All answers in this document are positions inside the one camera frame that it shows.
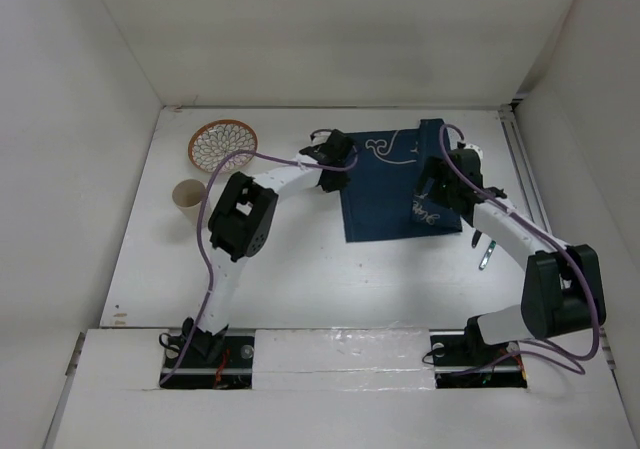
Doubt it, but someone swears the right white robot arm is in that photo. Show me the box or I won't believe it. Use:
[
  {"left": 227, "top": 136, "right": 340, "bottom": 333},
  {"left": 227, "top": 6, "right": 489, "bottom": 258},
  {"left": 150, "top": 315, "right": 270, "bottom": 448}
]
[{"left": 416, "top": 146, "right": 606, "bottom": 363}]

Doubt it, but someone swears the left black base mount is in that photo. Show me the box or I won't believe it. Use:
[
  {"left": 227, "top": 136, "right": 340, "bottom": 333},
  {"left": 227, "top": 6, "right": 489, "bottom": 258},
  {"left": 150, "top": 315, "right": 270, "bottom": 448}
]
[{"left": 158, "top": 318, "right": 256, "bottom": 390}]

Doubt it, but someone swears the aluminium side rail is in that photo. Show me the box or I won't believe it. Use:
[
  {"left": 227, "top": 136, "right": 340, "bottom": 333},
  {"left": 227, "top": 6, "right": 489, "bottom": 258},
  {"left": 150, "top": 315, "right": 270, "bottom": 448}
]
[{"left": 498, "top": 99, "right": 616, "bottom": 370}]

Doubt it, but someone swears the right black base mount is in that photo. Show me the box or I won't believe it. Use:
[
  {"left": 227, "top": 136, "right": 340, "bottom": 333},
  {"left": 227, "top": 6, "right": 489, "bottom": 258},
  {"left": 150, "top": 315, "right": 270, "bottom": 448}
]
[{"left": 422, "top": 331, "right": 527, "bottom": 389}]

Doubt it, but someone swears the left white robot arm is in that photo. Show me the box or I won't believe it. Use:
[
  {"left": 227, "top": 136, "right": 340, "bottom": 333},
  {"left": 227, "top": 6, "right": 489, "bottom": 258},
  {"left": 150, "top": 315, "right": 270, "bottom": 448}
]
[{"left": 174, "top": 129, "right": 357, "bottom": 366}]

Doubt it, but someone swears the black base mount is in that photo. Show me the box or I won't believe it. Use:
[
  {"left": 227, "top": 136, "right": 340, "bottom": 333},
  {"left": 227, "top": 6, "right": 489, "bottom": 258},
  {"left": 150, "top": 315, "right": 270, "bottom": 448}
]
[
  {"left": 158, "top": 318, "right": 256, "bottom": 390},
  {"left": 422, "top": 331, "right": 527, "bottom": 389}
]

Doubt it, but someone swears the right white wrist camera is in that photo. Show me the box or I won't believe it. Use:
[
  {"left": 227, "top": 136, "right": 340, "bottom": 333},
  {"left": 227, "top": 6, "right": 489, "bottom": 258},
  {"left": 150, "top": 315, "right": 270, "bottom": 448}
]
[{"left": 457, "top": 140, "right": 484, "bottom": 160}]

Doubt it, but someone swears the beige ceramic cup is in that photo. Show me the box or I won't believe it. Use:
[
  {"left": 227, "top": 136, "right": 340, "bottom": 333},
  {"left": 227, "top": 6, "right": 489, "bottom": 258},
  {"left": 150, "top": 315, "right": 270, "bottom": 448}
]
[{"left": 172, "top": 179, "right": 206, "bottom": 225}]

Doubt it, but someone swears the floral orange-rimmed plate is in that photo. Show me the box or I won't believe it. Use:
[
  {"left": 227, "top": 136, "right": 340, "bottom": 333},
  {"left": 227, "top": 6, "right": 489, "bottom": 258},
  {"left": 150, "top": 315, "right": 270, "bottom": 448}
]
[{"left": 187, "top": 119, "right": 258, "bottom": 173}]

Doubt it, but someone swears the blue whale cloth napkin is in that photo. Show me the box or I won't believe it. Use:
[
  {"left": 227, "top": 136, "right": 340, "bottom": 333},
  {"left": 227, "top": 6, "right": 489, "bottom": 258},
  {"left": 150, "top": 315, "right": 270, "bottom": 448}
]
[{"left": 340, "top": 119, "right": 462, "bottom": 243}]

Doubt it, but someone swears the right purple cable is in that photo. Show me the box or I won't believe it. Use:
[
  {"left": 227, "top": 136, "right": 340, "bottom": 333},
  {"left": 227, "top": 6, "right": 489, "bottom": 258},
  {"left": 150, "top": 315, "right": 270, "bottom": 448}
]
[{"left": 438, "top": 122, "right": 601, "bottom": 376}]

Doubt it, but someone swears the green-handled metal fork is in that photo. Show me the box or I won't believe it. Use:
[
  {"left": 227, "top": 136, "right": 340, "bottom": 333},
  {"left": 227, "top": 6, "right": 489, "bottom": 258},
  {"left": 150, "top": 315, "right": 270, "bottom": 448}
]
[{"left": 478, "top": 240, "right": 496, "bottom": 271}]

